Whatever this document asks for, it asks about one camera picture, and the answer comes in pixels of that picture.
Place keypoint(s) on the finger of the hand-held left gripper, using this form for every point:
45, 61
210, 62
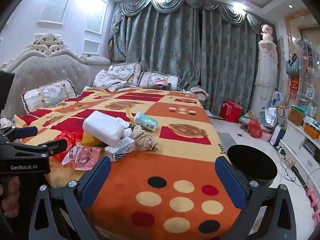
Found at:
27, 132
55, 146

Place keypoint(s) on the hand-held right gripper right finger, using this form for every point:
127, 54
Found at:
231, 177

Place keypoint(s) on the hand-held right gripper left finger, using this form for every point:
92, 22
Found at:
97, 177

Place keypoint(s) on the red plastic bag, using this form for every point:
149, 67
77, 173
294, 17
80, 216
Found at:
255, 128
65, 137

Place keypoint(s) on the white red-printed wrapper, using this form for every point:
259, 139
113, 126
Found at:
71, 155

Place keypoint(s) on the pink packet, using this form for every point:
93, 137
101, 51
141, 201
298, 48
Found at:
86, 158

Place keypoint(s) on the black trash bin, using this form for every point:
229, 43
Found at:
250, 160

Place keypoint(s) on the yellow plastic bag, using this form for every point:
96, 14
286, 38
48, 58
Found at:
88, 140

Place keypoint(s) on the white blue-printed carton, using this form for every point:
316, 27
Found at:
120, 150

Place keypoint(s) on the white foam block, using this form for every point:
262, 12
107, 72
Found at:
102, 127

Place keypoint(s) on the brown paper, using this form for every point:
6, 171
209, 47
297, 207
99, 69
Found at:
145, 140

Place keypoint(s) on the teal tissue pack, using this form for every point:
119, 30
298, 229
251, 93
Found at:
146, 122

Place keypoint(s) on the person's left hand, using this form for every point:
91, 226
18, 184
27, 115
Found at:
11, 192

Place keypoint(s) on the pile of small cloths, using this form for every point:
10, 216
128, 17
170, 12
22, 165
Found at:
6, 122

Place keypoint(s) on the striped floral bolster pillow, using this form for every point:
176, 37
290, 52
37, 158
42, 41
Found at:
47, 93

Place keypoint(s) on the green snack bag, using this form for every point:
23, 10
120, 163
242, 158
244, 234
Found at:
245, 118

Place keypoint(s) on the beige tufted headboard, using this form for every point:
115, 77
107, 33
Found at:
45, 70

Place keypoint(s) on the red paper shopping bag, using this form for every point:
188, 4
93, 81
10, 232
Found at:
230, 111

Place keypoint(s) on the orange red printed blanket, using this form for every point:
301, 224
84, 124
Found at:
162, 160

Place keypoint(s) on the silver foil bag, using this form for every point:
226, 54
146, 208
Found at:
270, 116

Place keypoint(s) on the white cabinet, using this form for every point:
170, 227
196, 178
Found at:
295, 140

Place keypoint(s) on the pink dumbbell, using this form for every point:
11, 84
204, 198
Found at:
312, 197
317, 216

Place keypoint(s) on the white crumpled duvet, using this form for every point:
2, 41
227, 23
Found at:
107, 78

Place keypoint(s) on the brown gift box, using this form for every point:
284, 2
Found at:
296, 116

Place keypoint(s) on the white blue plastic bag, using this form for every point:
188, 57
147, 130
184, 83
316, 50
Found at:
276, 100

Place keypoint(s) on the beige lace-trimmed cushion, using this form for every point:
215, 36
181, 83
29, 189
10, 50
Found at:
198, 93

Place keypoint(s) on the orange box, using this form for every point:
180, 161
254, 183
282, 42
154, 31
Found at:
312, 131

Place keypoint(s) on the square tasselled floral pillow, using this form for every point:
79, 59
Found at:
125, 73

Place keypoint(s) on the lace-covered standing air conditioner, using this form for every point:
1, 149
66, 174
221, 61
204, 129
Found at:
265, 75

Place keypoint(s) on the dark cloth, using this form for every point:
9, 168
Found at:
161, 87

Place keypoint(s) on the long floral pillow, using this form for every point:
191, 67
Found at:
150, 80

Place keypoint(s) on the red hanging ornament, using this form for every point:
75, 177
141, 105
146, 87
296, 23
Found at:
293, 85

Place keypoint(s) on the pink cloth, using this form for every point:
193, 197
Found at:
160, 81

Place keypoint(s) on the striped tote bag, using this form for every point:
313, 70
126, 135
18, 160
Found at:
292, 67

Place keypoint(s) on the green patterned curtain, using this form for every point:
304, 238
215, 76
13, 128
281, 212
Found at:
175, 50

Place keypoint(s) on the glass display cabinet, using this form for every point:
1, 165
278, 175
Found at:
310, 55

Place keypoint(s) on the pink plush pig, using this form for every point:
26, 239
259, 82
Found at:
267, 32

